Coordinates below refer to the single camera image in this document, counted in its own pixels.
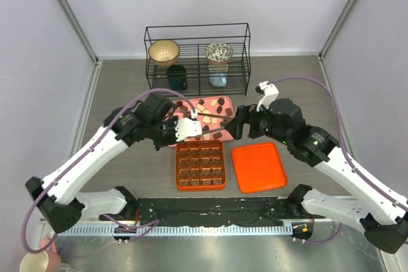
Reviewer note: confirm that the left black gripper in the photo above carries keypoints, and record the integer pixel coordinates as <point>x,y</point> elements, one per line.
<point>172,121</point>

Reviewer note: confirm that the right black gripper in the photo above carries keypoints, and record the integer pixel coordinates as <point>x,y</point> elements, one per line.
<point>243,113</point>

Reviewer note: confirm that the pink tray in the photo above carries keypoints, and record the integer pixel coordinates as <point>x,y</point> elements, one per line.
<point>218,105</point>

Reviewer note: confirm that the orange box lid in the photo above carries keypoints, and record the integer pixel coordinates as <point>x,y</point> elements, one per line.
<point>258,168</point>

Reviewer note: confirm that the orange chocolate box tray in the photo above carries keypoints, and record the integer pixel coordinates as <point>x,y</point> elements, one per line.
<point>200,166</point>

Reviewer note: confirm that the metal tongs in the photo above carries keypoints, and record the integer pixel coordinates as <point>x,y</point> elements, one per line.
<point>224,118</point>

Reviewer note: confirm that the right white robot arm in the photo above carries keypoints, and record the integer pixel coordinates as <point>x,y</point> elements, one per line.
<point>377,212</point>

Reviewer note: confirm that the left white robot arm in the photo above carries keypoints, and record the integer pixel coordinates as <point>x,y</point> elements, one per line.
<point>58,196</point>

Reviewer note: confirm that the light blue mug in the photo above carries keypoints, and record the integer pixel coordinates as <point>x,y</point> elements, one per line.
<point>218,79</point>

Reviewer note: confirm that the dark green mug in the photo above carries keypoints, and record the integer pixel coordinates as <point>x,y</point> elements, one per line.
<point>177,78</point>

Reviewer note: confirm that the tan bowl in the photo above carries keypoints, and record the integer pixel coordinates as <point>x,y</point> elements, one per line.
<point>164,52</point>

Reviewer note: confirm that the floral patterned bowl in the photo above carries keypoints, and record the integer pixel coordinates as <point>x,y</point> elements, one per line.
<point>219,53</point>

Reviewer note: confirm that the pink mug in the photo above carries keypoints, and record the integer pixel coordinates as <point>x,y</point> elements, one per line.
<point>45,261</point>

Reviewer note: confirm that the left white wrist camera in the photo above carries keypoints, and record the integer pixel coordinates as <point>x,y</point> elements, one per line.
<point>188,127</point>

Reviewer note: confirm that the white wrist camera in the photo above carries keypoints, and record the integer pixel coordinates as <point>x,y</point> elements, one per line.
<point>269,94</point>
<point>188,127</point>

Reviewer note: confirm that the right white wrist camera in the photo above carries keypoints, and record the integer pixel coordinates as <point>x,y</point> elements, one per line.
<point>269,94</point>

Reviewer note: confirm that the black wire rack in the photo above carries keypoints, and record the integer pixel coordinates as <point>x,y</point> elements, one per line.
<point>193,40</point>

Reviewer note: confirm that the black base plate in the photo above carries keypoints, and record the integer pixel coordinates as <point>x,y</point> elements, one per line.
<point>215,211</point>

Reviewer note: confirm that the white cable duct rail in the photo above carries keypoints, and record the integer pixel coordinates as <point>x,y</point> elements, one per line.
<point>162,231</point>

